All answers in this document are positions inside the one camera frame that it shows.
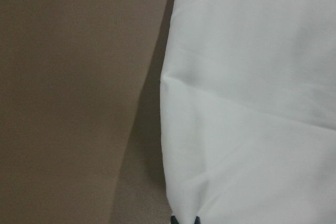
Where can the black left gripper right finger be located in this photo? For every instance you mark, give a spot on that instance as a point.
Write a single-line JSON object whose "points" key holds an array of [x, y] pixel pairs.
{"points": [[197, 220]]}

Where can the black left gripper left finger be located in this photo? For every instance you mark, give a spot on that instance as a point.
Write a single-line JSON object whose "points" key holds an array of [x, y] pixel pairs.
{"points": [[173, 220]]}

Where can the white long-sleeve printed shirt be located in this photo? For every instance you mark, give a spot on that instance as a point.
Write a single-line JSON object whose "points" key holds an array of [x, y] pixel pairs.
{"points": [[247, 102]]}

